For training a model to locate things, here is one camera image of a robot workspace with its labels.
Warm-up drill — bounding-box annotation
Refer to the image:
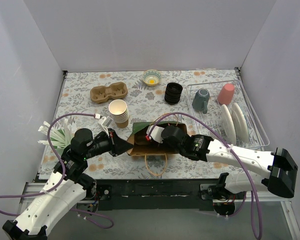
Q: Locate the cardboard cup carrier tray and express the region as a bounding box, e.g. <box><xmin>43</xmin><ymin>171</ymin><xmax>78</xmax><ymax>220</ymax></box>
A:
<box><xmin>90</xmin><ymin>82</ymin><xmax>128</xmax><ymax>104</ymax></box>

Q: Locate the white plate front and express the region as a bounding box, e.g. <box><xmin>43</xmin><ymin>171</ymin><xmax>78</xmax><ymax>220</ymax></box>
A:
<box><xmin>220</xmin><ymin>104</ymin><xmax>237</xmax><ymax>145</ymax></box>

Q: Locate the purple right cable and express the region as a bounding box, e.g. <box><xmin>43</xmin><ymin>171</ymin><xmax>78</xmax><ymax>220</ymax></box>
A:
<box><xmin>148</xmin><ymin>112</ymin><xmax>262</xmax><ymax>240</ymax></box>

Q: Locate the white plate rear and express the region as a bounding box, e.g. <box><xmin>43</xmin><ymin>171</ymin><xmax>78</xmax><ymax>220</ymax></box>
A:
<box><xmin>231</xmin><ymin>102</ymin><xmax>250</xmax><ymax>143</ymax></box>

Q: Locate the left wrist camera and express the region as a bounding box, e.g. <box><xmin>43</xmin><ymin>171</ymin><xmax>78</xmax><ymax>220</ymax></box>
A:
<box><xmin>94</xmin><ymin>113</ymin><xmax>112</xmax><ymax>136</ymax></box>

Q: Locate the white plate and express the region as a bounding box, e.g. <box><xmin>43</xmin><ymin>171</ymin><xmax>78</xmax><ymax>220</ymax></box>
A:
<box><xmin>220</xmin><ymin>104</ymin><xmax>237</xmax><ymax>145</ymax></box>
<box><xmin>231</xmin><ymin>102</ymin><xmax>250</xmax><ymax>143</ymax></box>

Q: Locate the green brown paper bag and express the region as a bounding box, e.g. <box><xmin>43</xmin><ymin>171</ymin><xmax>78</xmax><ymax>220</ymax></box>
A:
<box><xmin>126</xmin><ymin>112</ymin><xmax>188</xmax><ymax>176</ymax></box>

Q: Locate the green straw holder cup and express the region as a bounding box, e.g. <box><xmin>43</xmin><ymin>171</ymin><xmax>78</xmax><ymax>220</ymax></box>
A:
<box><xmin>49</xmin><ymin>129</ymin><xmax>73</xmax><ymax>154</ymax></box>

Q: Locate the yellow patterned bowl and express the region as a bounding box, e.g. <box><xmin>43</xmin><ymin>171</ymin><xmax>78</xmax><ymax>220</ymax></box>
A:
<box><xmin>142</xmin><ymin>69</ymin><xmax>162</xmax><ymax>87</ymax></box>

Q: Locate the floral tablecloth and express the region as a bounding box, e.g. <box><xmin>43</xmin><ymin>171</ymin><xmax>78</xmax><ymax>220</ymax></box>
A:
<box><xmin>38</xmin><ymin>69</ymin><xmax>256</xmax><ymax>180</ymax></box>

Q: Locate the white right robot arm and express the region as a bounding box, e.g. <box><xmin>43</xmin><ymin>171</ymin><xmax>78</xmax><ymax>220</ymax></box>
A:
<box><xmin>161</xmin><ymin>125</ymin><xmax>298</xmax><ymax>199</ymax></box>

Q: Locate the stack of black lids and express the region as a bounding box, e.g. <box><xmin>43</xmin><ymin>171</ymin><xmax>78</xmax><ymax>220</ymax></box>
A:
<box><xmin>164</xmin><ymin>82</ymin><xmax>183</xmax><ymax>105</ymax></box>

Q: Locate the pink plastic cup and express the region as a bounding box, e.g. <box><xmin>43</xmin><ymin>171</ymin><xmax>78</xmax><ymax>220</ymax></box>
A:
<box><xmin>217</xmin><ymin>83</ymin><xmax>235</xmax><ymax>105</ymax></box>

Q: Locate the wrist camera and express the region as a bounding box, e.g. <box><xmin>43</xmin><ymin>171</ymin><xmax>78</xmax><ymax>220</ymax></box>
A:
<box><xmin>145</xmin><ymin>125</ymin><xmax>164</xmax><ymax>144</ymax></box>
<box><xmin>94</xmin><ymin>113</ymin><xmax>112</xmax><ymax>136</ymax></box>

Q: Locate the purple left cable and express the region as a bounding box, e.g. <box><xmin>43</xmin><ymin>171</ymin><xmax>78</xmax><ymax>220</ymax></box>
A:
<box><xmin>0</xmin><ymin>112</ymin><xmax>115</xmax><ymax>230</ymax></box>

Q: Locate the white wire dish rack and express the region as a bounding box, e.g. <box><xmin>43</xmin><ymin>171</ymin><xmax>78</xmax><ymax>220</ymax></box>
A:
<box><xmin>186</xmin><ymin>79</ymin><xmax>270</xmax><ymax>151</ymax></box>

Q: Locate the purple cable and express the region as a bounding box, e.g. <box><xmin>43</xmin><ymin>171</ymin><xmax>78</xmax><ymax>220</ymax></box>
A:
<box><xmin>0</xmin><ymin>112</ymin><xmax>115</xmax><ymax>230</ymax></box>
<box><xmin>148</xmin><ymin>112</ymin><xmax>262</xmax><ymax>240</ymax></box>

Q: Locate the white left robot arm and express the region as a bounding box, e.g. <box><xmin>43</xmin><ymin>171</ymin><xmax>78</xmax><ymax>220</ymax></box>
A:
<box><xmin>2</xmin><ymin>128</ymin><xmax>133</xmax><ymax>240</ymax></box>

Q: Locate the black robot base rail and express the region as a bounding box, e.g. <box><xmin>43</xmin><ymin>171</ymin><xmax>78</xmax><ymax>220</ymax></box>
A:
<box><xmin>78</xmin><ymin>177</ymin><xmax>244</xmax><ymax>211</ymax></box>

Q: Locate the stack of paper cups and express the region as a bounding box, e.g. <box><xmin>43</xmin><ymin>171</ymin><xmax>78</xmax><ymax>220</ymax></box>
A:
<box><xmin>108</xmin><ymin>99</ymin><xmax>129</xmax><ymax>129</ymax></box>

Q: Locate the dark teal mug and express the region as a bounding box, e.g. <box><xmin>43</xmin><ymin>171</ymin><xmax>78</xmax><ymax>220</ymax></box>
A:
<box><xmin>192</xmin><ymin>88</ymin><xmax>210</xmax><ymax>114</ymax></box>

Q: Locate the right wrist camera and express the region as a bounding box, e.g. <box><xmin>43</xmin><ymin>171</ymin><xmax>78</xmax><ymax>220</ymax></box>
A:
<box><xmin>145</xmin><ymin>125</ymin><xmax>164</xmax><ymax>144</ymax></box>

